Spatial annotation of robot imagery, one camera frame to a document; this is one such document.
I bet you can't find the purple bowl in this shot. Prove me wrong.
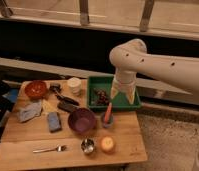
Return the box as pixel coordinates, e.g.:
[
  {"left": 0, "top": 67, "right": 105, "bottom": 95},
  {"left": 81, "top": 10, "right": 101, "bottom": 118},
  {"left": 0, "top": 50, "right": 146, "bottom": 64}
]
[{"left": 68, "top": 108, "right": 97, "bottom": 134}]

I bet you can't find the blue sponge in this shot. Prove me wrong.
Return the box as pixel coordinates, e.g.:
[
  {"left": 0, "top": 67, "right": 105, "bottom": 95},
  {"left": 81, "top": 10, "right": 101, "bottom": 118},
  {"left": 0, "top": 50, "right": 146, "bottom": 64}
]
[{"left": 47, "top": 112, "right": 62, "bottom": 133}]

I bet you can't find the green plastic tray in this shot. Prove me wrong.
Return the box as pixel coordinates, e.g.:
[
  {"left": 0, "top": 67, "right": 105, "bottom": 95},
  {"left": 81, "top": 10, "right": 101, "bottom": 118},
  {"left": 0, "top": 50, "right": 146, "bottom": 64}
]
[{"left": 87, "top": 76, "right": 141, "bottom": 111}]

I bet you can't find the small cup holding carrot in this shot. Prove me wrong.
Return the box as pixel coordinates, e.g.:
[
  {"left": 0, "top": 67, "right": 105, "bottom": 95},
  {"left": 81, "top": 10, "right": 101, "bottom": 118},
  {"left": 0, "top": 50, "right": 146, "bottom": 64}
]
[{"left": 100, "top": 112, "right": 114, "bottom": 128}]

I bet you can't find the orange round fruit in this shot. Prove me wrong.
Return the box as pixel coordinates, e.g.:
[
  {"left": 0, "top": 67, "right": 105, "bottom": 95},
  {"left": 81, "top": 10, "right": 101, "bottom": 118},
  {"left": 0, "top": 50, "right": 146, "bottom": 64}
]
[{"left": 100, "top": 136, "right": 115, "bottom": 153}]

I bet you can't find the white cylindrical cup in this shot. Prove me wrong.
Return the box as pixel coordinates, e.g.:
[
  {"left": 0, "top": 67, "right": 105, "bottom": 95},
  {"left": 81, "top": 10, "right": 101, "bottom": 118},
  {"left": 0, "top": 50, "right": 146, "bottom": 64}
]
[{"left": 67, "top": 77, "right": 82, "bottom": 95}]

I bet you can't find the dark grapes bunch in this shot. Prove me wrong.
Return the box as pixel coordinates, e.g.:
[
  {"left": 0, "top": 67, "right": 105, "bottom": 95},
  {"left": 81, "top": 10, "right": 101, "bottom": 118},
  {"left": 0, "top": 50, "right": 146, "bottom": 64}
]
[{"left": 94, "top": 89, "right": 109, "bottom": 105}]

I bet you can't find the dark rectangular block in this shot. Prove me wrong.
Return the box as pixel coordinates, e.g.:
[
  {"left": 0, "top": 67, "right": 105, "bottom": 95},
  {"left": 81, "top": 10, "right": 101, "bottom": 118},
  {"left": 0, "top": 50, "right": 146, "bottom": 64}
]
[{"left": 57, "top": 102, "right": 77, "bottom": 113}]

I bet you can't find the black brush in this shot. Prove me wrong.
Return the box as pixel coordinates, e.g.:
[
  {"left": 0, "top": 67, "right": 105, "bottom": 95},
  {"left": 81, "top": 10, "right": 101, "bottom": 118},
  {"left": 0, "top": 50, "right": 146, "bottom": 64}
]
[{"left": 49, "top": 83, "right": 79, "bottom": 106}]

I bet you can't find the metal spoon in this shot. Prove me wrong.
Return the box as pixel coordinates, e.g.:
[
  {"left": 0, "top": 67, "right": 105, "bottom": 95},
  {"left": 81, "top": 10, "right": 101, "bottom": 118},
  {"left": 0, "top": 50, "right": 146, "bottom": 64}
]
[{"left": 33, "top": 145, "right": 67, "bottom": 153}]

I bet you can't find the red-orange bowl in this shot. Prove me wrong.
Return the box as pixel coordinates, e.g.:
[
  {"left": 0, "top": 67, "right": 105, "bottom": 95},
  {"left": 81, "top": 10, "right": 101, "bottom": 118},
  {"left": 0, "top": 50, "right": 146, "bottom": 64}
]
[{"left": 25, "top": 80, "right": 47, "bottom": 99}]

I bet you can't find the orange carrot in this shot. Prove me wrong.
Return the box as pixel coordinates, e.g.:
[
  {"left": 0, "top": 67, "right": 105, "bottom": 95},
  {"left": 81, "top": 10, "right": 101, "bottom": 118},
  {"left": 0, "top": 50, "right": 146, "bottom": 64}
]
[{"left": 104, "top": 102, "right": 112, "bottom": 123}]

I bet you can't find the blue object beside table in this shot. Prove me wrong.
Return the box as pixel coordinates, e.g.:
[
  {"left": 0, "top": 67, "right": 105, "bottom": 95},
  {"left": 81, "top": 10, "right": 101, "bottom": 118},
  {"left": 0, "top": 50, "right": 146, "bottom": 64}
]
[{"left": 4, "top": 88, "right": 19, "bottom": 103}]

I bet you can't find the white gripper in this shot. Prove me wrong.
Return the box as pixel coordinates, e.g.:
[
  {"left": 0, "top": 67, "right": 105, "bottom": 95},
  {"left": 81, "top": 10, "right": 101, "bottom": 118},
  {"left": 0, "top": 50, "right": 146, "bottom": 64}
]
[{"left": 110, "top": 68, "right": 136, "bottom": 104}]

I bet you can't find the small metal cup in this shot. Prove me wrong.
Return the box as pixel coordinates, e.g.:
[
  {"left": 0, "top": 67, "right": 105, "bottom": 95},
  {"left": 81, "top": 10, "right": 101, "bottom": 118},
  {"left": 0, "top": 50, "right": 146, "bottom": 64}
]
[{"left": 81, "top": 139, "right": 95, "bottom": 155}]

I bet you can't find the yellow sponge piece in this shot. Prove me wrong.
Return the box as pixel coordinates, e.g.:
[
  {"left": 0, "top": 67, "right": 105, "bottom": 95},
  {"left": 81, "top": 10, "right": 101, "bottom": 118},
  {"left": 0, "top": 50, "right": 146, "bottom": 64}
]
[{"left": 42, "top": 100, "right": 56, "bottom": 114}]

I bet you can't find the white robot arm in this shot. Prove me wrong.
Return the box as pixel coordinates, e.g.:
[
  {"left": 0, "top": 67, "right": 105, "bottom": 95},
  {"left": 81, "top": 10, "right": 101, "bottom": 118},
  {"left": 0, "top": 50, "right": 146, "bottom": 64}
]
[{"left": 109, "top": 39, "right": 199, "bottom": 104}]

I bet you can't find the grey crumpled cloth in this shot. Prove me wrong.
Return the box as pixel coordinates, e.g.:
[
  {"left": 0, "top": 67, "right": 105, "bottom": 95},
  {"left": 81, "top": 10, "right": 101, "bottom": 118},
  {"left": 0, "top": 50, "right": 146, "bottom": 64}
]
[{"left": 17, "top": 101, "right": 42, "bottom": 123}]

